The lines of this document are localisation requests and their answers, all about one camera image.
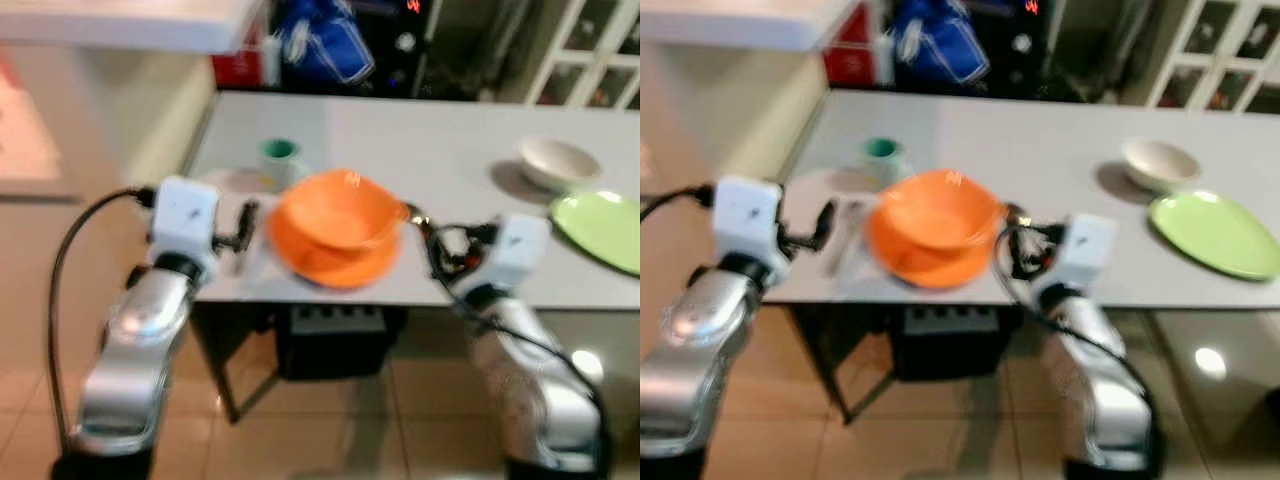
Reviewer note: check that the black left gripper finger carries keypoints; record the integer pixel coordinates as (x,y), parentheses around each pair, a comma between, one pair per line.
(249,225)
(827,225)

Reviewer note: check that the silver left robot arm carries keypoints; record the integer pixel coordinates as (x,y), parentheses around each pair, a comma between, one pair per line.
(140,340)
(690,340)

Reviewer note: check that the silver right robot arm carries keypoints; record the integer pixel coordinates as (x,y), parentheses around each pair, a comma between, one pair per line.
(535,380)
(1105,390)

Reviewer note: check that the green cup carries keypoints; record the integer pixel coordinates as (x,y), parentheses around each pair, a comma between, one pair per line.
(279,158)
(883,158)

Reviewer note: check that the orange bowl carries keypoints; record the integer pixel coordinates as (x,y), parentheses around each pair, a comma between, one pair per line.
(340,212)
(940,212)

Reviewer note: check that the orange plate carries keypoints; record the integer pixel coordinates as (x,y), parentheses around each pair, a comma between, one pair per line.
(335,268)
(930,268)

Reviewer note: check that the black box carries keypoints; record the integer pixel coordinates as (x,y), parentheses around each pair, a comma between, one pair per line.
(950,340)
(335,340)

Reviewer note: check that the white bowl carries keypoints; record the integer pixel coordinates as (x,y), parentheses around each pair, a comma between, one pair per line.
(1160,162)
(560,162)

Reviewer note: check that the light green plate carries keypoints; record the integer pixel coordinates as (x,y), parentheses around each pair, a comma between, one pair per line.
(1215,232)
(600,228)

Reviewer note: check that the red box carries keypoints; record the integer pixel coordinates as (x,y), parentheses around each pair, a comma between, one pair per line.
(240,68)
(850,60)

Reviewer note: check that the blue bag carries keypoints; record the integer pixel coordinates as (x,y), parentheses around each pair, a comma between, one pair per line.
(325,45)
(938,45)

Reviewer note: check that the black oven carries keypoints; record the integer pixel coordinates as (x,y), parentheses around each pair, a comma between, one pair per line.
(1015,45)
(405,45)

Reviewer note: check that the white counter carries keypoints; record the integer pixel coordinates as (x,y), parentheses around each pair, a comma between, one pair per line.
(120,22)
(740,22)

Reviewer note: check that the white glass-door cabinet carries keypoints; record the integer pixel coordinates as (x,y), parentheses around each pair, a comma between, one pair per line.
(590,60)
(1215,60)

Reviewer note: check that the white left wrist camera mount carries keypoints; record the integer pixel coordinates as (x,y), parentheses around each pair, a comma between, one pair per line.
(185,215)
(748,215)

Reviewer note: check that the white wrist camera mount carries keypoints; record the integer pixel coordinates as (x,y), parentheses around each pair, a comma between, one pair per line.
(518,250)
(185,215)
(1085,250)
(748,215)

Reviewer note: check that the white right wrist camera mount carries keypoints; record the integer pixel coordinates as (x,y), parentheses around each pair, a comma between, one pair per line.
(1085,250)
(518,250)

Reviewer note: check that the black table frame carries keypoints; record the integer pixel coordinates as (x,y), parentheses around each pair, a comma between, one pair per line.
(215,360)
(825,360)

